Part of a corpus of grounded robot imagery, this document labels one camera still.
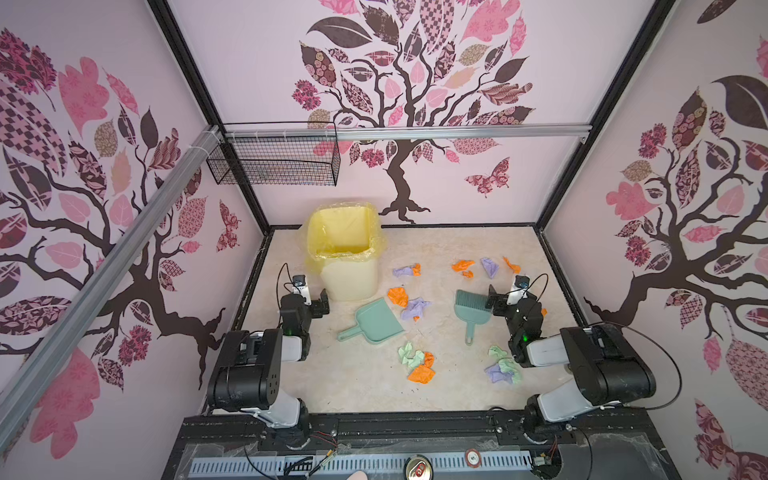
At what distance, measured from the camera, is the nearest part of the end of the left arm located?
85 centimetres

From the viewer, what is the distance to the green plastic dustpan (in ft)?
3.00

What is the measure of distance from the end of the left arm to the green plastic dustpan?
0.09m
